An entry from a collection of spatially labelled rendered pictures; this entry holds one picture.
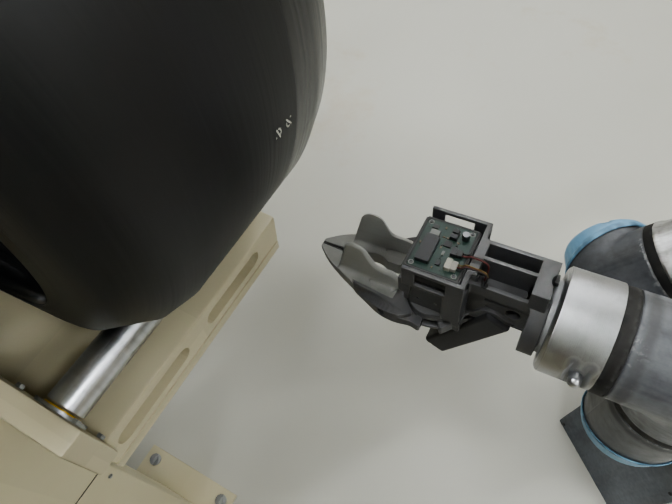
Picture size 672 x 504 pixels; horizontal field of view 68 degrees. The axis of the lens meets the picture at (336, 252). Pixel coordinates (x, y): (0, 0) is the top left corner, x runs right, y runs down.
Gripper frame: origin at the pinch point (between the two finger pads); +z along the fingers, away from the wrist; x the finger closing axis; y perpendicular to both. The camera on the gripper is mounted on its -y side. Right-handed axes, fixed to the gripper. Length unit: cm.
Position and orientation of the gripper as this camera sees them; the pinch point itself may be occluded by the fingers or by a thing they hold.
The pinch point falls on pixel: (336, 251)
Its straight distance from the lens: 50.2
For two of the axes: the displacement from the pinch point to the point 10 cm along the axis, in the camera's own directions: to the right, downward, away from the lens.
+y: -1.1, -5.9, -8.0
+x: -4.7, 7.4, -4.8
